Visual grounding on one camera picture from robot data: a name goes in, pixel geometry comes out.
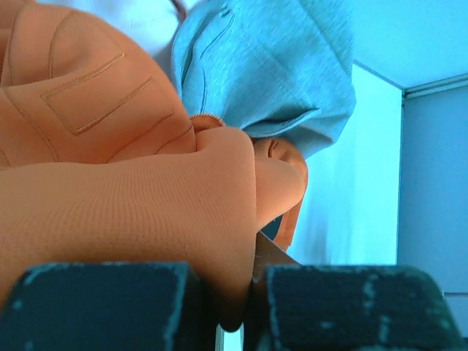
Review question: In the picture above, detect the right aluminium frame post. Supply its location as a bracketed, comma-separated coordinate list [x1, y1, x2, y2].
[402, 73, 468, 105]

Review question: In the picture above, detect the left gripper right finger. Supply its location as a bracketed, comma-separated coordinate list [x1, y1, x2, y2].
[244, 232, 465, 351]

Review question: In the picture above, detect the orange jacket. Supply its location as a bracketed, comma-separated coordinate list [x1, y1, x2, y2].
[1, 1, 308, 331]

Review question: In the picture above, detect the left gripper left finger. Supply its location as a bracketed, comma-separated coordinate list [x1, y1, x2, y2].
[1, 262, 216, 351]

